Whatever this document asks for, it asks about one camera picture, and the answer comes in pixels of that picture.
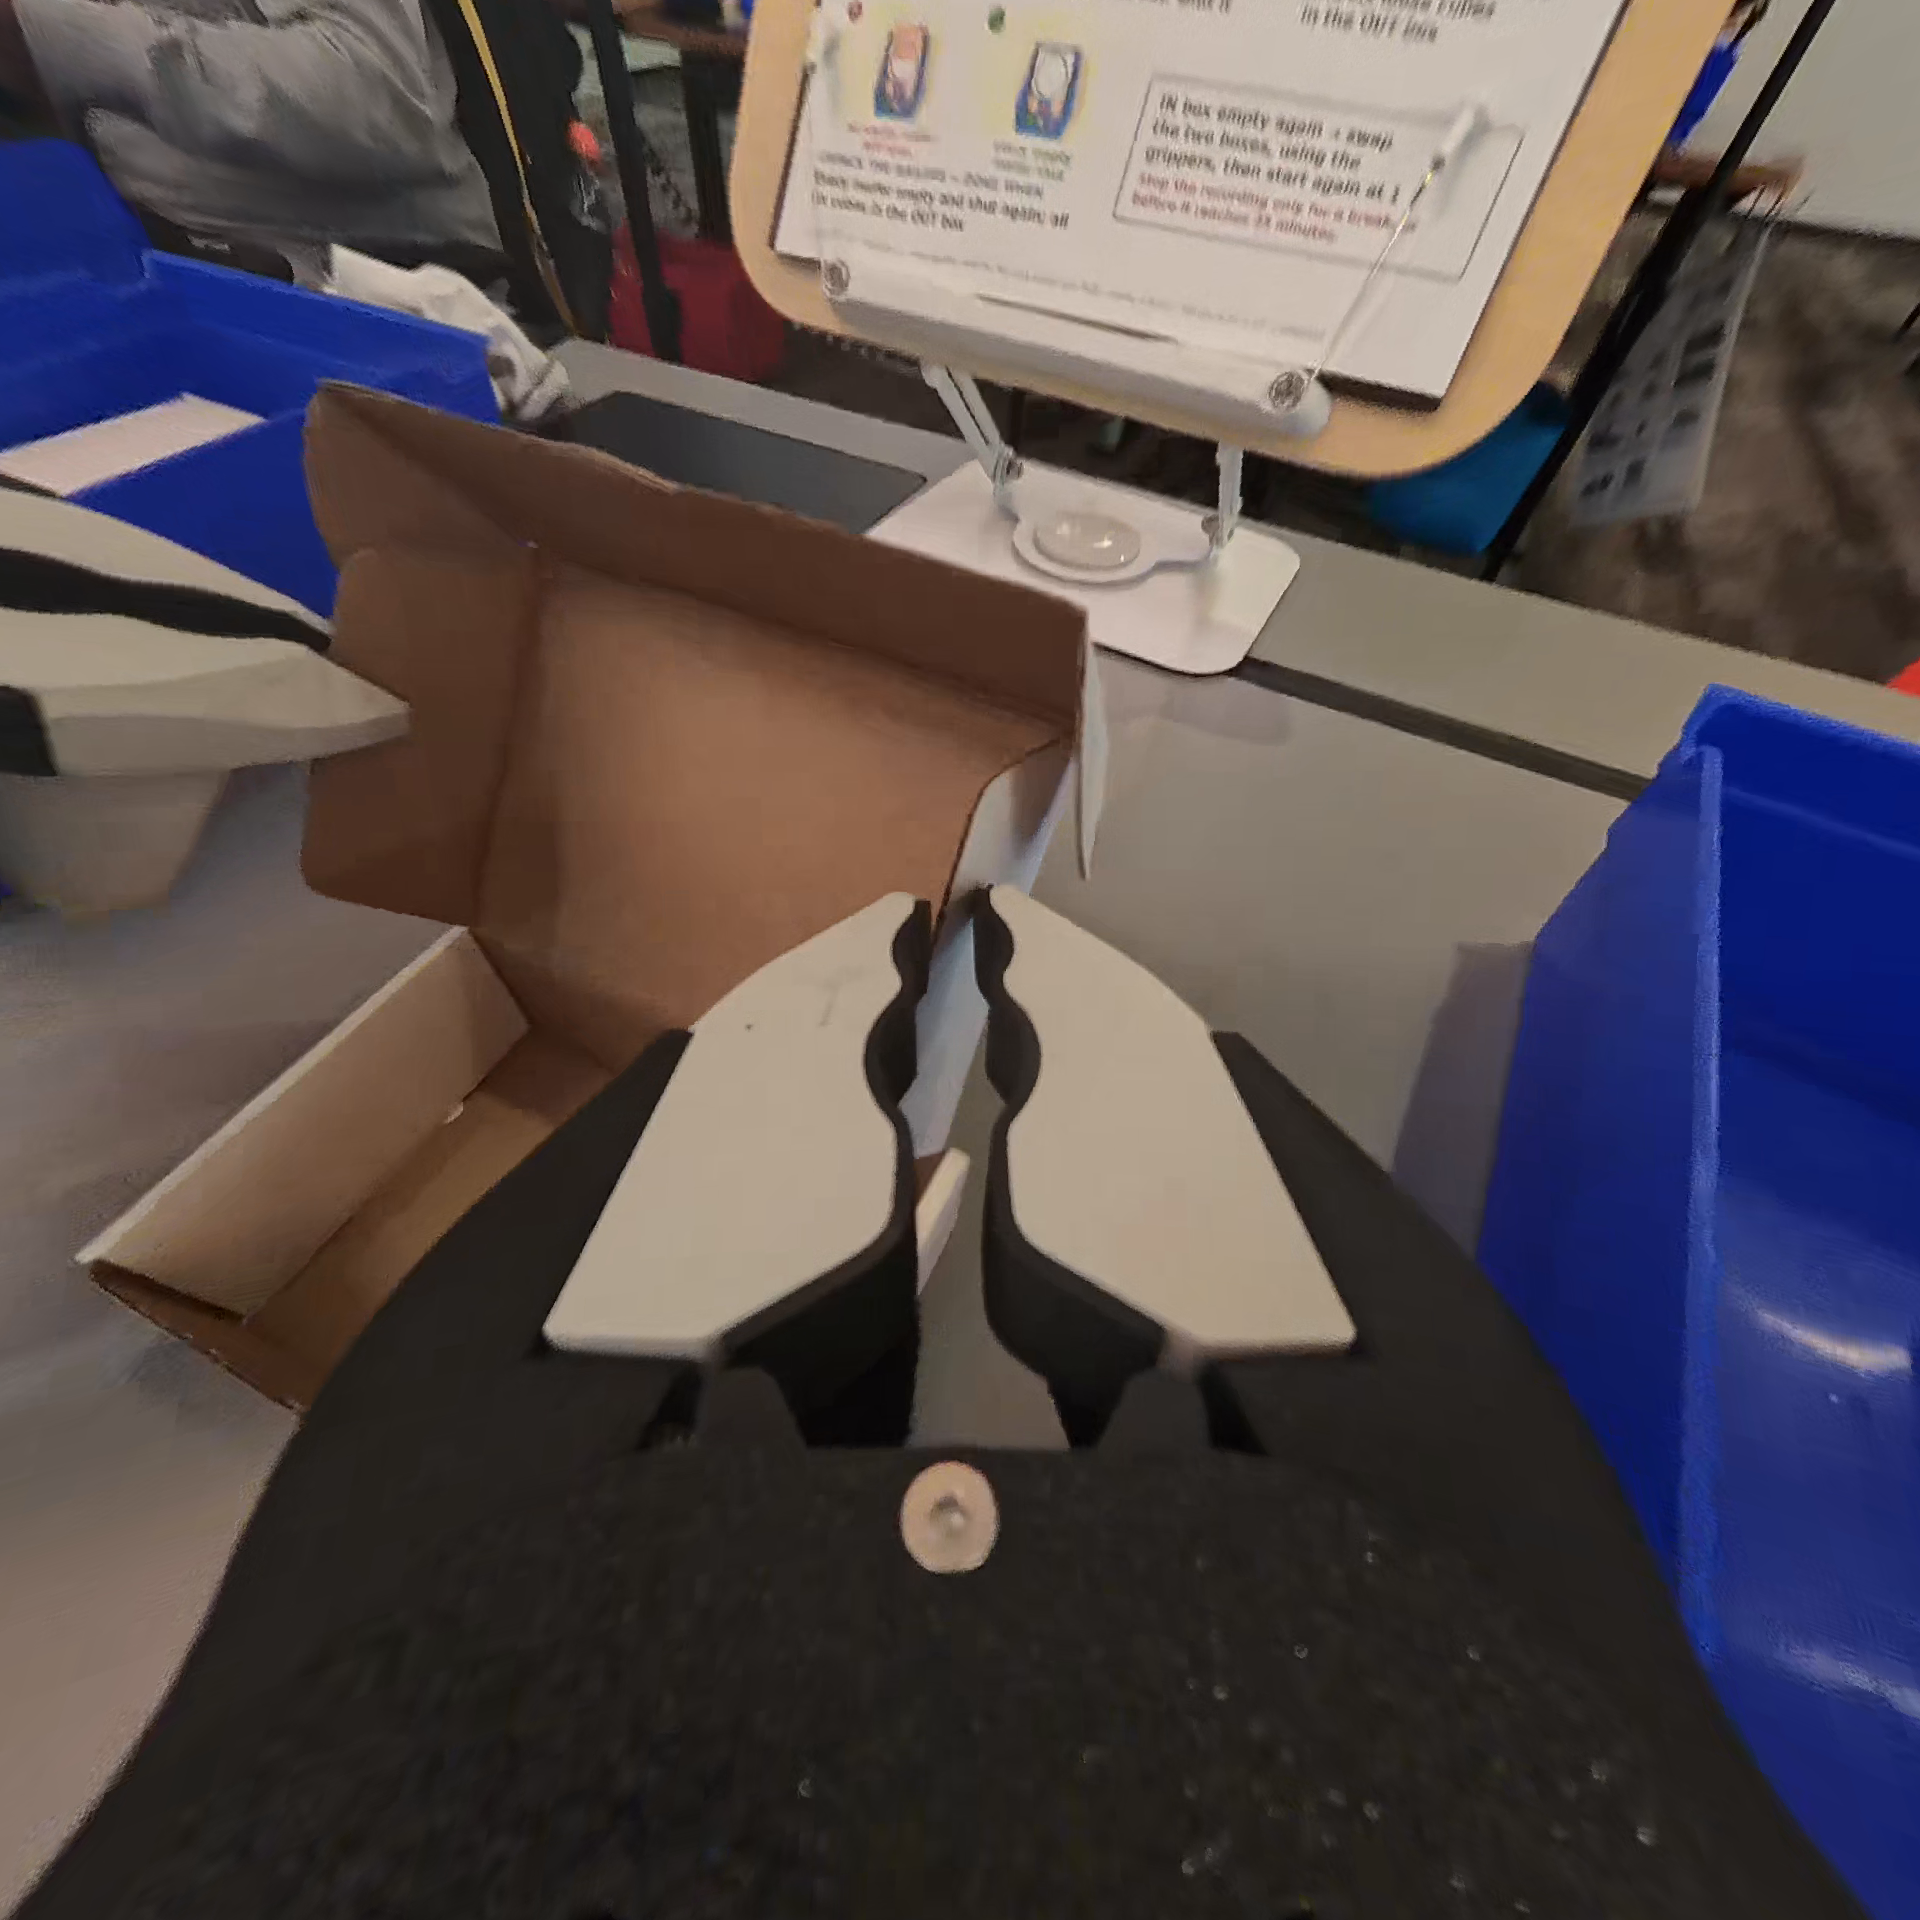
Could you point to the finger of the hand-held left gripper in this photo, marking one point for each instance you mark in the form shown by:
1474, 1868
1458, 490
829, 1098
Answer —
196, 705
91, 532

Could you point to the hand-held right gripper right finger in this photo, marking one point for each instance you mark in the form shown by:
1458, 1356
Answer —
1171, 1184

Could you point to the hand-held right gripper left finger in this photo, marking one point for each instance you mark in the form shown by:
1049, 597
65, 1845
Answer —
732, 1184

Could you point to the white cardboard box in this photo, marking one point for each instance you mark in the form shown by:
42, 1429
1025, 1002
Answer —
674, 747
119, 443

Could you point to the white cloth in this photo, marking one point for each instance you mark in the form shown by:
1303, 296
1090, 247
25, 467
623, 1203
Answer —
463, 338

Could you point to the white document stand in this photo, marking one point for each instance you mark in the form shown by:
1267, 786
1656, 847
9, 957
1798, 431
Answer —
1137, 602

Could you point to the red bag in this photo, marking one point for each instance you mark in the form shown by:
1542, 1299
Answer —
705, 311

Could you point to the blue bag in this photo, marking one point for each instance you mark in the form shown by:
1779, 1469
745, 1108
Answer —
1485, 477

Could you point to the grey printed sign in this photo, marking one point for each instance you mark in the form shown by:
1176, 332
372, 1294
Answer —
1695, 376

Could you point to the instruction sheet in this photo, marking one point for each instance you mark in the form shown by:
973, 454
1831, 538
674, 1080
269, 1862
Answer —
1276, 91

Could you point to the black tripod pole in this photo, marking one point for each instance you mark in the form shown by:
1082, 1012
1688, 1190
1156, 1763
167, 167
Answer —
1782, 91

